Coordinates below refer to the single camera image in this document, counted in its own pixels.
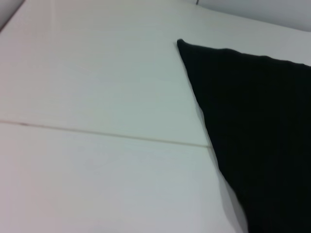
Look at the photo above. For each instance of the black shirt with white print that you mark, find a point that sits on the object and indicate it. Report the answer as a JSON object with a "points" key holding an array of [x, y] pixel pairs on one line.
{"points": [[255, 121]]}

